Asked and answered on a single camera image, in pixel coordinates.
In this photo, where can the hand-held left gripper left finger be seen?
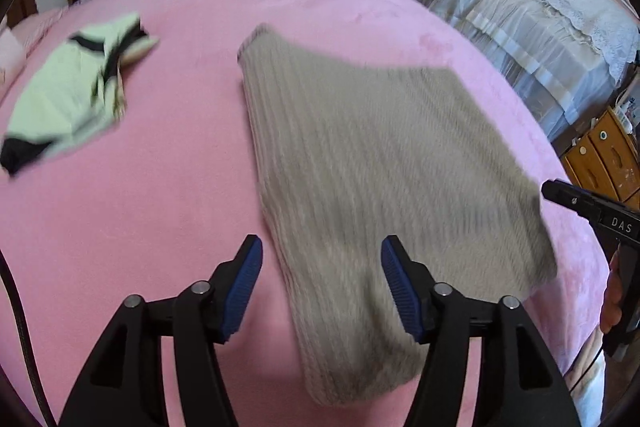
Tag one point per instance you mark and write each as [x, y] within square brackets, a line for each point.
[242, 287]

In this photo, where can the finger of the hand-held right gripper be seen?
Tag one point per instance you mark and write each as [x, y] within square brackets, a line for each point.
[562, 193]

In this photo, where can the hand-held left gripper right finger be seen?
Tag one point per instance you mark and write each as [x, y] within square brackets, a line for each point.
[400, 287]

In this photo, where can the beige ribbed knit sweater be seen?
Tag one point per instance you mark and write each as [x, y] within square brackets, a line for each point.
[375, 157]

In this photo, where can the person's right hand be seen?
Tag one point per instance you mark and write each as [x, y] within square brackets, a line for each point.
[611, 302]

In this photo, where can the yellow wooden drawer cabinet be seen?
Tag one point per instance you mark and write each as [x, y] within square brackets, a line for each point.
[605, 157]

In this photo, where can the pink fleece bed blanket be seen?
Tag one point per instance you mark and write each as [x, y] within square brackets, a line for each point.
[175, 132]

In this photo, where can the white lace covered furniture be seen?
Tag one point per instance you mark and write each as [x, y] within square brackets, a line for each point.
[510, 7]

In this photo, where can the light green and black garment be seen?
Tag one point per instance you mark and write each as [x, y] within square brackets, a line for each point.
[55, 102]

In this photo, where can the pink cartoon print pillow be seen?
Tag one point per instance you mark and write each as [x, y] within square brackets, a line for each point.
[10, 52]

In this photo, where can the brown wooden headboard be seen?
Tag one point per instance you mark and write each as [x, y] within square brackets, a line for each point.
[26, 4]

